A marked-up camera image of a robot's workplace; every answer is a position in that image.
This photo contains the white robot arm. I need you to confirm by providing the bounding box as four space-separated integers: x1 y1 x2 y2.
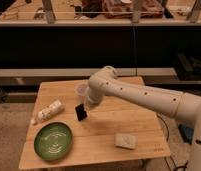
85 66 201 171

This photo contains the black standing eraser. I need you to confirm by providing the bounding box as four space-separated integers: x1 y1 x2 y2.
75 104 87 121

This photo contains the white plastic bottle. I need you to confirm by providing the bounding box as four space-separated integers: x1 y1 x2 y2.
30 100 64 125

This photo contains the wooden table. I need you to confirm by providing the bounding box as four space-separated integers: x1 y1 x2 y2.
19 80 170 170

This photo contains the beige sponge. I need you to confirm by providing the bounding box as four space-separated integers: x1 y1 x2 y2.
115 133 136 150

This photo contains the green round plate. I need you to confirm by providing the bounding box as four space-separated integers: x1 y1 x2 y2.
34 122 73 161

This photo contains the black power box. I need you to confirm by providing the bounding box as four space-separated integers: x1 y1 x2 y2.
178 124 194 144

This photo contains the black cable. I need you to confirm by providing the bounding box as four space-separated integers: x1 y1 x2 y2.
156 114 192 171

